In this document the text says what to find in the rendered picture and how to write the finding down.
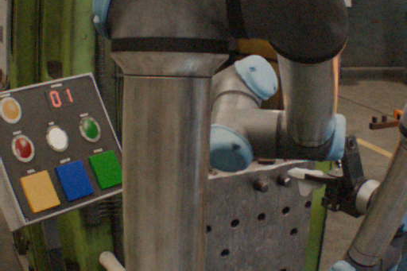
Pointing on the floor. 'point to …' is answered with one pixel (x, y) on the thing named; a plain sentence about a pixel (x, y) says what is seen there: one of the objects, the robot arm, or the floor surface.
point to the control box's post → (50, 230)
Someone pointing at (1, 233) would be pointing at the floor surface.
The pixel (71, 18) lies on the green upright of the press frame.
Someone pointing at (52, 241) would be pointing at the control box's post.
